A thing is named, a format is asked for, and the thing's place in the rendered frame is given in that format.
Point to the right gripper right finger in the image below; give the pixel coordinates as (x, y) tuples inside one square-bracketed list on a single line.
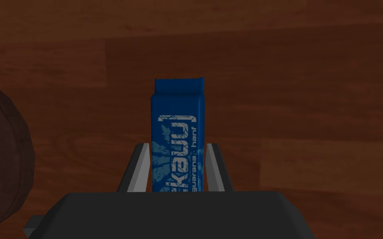
[(218, 172)]

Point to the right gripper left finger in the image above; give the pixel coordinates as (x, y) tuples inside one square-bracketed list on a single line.
[(137, 172)]

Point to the blue snack bar wrapper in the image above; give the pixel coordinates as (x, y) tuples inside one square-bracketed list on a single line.
[(177, 139)]

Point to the dark brown round bowl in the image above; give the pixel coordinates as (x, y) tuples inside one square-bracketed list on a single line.
[(2, 156)]

